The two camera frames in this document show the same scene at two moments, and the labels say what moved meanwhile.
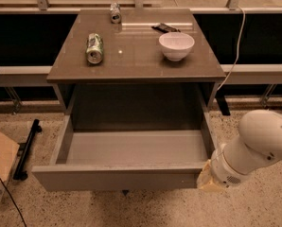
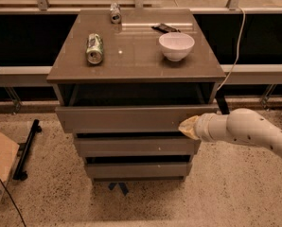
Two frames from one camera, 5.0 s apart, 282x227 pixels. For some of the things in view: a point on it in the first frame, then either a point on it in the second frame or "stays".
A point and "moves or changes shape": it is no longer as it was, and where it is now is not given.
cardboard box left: [6, 152] stays
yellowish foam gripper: [221, 169] to [202, 128]
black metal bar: [25, 150] stays
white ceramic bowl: [176, 45] stays
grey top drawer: [127, 151] moves or changes shape
